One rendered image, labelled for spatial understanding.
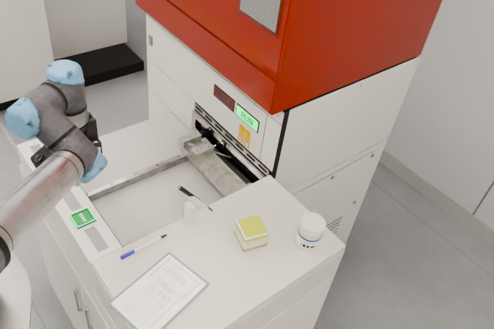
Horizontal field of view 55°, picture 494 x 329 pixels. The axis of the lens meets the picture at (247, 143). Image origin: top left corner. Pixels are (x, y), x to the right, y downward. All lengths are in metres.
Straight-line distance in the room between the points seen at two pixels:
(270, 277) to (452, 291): 1.61
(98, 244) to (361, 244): 1.71
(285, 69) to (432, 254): 1.82
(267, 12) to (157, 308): 0.79
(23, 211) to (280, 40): 0.74
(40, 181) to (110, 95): 2.63
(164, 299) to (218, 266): 0.17
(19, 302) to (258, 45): 0.95
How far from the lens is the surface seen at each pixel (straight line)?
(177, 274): 1.30
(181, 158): 1.77
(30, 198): 0.91
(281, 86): 1.34
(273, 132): 1.48
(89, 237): 1.40
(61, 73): 1.10
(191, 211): 1.34
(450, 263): 2.90
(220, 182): 1.64
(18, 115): 1.04
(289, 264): 1.35
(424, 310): 2.65
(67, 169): 1.00
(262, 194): 1.51
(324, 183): 1.91
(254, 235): 1.31
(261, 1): 1.29
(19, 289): 1.51
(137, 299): 1.26
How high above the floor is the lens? 2.05
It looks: 40 degrees down
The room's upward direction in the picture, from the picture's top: 9 degrees clockwise
